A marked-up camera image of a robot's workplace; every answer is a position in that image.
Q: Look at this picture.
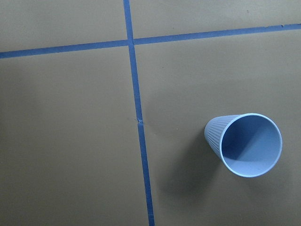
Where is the light blue ribbed cup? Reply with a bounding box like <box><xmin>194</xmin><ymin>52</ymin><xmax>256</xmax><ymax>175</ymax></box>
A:
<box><xmin>204</xmin><ymin>113</ymin><xmax>282</xmax><ymax>178</ymax></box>

